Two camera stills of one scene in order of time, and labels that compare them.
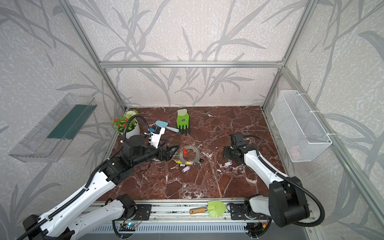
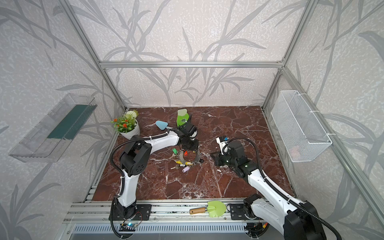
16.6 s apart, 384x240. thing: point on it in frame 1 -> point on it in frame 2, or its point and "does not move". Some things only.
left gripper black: [162, 153] -> [188, 142]
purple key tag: [187, 168] does not move
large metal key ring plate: [189, 161] does not move
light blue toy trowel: [164, 124] does not move
